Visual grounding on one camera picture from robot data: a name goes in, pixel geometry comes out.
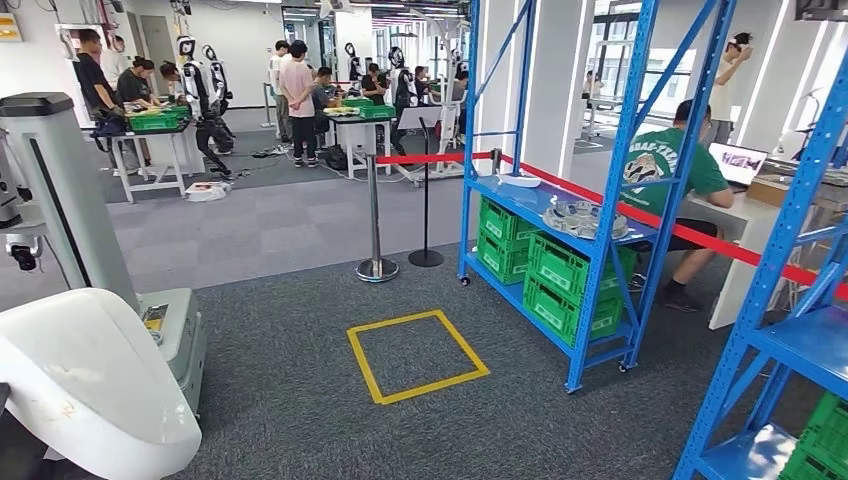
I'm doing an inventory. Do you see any white plastic car part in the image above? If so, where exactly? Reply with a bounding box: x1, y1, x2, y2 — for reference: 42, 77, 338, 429
0, 287, 204, 480
494, 172, 543, 190

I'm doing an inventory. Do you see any black sign stand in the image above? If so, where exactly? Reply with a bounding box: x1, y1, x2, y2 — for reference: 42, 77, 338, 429
396, 104, 446, 270

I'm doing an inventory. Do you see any red barrier belt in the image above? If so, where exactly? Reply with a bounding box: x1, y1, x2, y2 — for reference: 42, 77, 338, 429
374, 151, 496, 166
501, 154, 848, 303

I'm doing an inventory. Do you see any white table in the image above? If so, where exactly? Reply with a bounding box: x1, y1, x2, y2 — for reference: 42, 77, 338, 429
107, 122, 205, 204
326, 113, 394, 181

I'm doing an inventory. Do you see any yellow floor tape square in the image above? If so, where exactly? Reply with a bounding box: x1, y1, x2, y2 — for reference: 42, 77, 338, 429
347, 309, 492, 406

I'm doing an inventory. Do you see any black white humanoid robot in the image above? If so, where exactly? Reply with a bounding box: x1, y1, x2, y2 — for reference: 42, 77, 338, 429
342, 42, 365, 85
386, 45, 419, 155
174, 35, 237, 180
201, 44, 235, 155

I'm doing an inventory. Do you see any person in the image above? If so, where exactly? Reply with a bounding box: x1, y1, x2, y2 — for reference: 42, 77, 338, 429
360, 62, 393, 107
116, 56, 163, 113
104, 34, 132, 87
278, 39, 321, 169
309, 66, 343, 135
267, 39, 294, 144
158, 60, 186, 102
700, 31, 755, 148
413, 64, 434, 107
617, 99, 738, 315
71, 29, 128, 137

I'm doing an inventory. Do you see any round metal wheel fixture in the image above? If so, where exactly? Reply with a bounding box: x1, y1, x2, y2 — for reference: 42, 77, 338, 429
541, 199, 631, 242

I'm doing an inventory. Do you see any white plastic bag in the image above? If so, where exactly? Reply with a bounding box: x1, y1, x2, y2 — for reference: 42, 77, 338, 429
183, 180, 234, 204

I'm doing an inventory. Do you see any blue steel shelving rack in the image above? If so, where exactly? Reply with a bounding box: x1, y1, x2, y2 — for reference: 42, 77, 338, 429
672, 56, 848, 480
457, 0, 738, 395

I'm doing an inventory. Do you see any open laptop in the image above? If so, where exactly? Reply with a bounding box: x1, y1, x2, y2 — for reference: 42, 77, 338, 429
706, 141, 770, 189

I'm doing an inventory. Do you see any white desk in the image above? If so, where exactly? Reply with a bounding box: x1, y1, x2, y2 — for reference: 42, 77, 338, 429
678, 190, 796, 332

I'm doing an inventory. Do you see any black bag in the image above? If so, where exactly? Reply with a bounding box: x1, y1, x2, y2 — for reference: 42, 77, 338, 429
89, 107, 131, 155

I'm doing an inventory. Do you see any cardboard box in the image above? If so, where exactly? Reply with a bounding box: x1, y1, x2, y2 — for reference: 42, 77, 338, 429
744, 174, 791, 209

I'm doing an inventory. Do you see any chrome stanchion post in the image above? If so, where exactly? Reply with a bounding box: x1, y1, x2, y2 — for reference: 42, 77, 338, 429
354, 154, 401, 285

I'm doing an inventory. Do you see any grey black camera module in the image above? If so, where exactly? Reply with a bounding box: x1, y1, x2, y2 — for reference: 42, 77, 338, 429
5, 233, 45, 273

